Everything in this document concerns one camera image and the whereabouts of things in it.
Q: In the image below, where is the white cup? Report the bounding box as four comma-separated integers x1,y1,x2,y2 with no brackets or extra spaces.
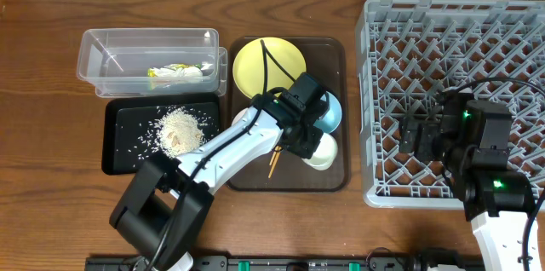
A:
302,133,338,170

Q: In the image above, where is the blue bowl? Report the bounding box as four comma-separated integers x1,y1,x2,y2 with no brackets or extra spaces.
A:
313,92,342,134

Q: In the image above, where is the white rice pile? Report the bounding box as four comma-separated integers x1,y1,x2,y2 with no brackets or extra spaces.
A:
129,106,213,160

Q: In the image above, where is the yellow-green snack wrapper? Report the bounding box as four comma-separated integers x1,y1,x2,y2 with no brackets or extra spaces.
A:
147,63,204,78

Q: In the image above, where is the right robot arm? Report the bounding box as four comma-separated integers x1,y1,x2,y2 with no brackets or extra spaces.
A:
399,81,544,270

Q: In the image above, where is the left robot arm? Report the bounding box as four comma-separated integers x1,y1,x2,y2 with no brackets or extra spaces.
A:
109,72,329,270

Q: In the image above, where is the grey dishwasher rack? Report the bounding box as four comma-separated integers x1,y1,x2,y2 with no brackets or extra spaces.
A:
355,0,544,210

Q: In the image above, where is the clear plastic waste bin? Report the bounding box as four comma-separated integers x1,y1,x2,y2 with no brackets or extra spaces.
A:
77,28,228,98

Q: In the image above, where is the black food-waste tray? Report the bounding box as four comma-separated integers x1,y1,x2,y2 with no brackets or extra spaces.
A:
101,93,221,175

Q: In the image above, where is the wooden chopstick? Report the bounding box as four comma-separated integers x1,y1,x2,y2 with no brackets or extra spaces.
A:
269,146,279,166
268,147,283,179

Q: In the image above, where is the yellow plate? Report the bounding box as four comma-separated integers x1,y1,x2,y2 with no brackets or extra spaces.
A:
232,37,307,99

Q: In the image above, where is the black rail with green clips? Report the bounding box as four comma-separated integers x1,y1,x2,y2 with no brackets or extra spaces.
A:
83,254,486,271

